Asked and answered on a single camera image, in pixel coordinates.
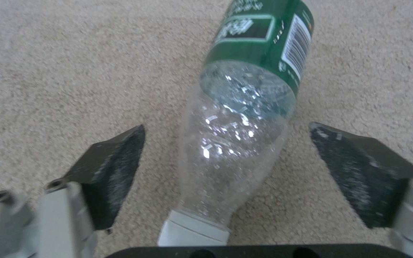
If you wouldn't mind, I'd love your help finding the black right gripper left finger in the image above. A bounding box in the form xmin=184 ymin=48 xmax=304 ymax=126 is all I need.
xmin=0 ymin=124 xmax=146 ymax=258

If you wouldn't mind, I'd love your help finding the clear green-labelled plastic bottle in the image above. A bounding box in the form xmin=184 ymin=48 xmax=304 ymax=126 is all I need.
xmin=157 ymin=0 xmax=315 ymax=247

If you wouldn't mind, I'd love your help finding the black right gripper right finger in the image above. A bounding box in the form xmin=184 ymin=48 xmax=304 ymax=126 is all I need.
xmin=308 ymin=121 xmax=413 ymax=258

